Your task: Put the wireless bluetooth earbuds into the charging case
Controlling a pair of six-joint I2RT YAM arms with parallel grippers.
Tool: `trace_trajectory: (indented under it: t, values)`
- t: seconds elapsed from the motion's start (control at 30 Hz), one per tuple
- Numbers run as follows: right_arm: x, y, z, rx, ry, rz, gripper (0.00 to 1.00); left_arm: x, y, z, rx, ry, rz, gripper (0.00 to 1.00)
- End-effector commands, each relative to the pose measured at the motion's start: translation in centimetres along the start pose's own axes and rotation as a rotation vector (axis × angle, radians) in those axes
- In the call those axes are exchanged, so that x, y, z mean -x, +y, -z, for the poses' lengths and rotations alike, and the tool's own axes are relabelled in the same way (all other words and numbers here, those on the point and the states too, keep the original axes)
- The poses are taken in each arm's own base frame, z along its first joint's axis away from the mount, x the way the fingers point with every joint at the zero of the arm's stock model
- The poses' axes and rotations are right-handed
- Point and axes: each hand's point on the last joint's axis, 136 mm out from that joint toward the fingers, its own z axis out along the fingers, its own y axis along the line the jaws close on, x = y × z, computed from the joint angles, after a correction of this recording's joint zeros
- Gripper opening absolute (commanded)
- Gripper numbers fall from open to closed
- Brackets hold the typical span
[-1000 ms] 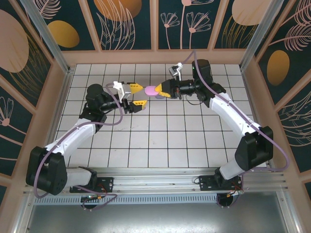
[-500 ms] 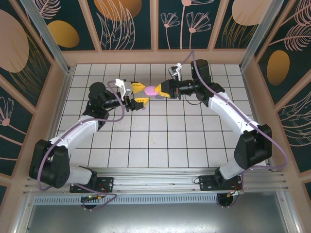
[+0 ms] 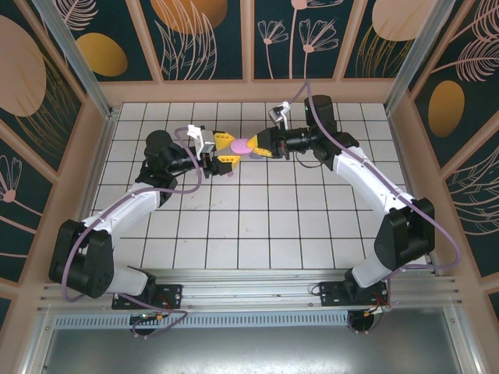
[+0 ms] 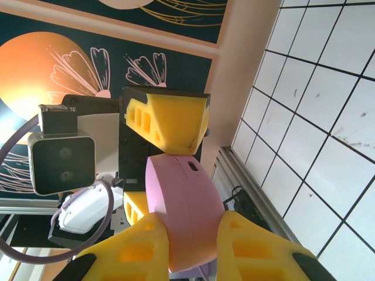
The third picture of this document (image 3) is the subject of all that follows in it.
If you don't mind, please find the aluminium side rail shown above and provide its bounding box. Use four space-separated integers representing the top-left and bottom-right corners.
68 108 120 270
387 108 441 274

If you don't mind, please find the aluminium corner post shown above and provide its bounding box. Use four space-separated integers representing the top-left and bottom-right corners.
33 0 115 118
384 0 465 115

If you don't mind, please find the slotted grey cable duct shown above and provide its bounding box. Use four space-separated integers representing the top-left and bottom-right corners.
50 311 352 330

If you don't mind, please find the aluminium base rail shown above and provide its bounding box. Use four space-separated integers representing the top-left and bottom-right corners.
37 267 462 312

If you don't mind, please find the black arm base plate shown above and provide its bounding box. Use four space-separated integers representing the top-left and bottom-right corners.
318 279 390 309
111 283 184 312

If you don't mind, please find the grey metal sheet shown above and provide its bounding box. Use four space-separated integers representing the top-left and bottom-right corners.
41 305 467 374

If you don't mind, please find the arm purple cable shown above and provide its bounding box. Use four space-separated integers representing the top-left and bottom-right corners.
62 126 206 338
286 79 463 282

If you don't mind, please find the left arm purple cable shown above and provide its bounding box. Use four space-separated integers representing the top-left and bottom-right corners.
62 126 206 338

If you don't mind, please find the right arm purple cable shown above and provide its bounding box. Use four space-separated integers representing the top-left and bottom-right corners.
286 79 463 282

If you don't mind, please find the thin black cable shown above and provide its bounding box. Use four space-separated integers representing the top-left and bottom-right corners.
294 150 325 170

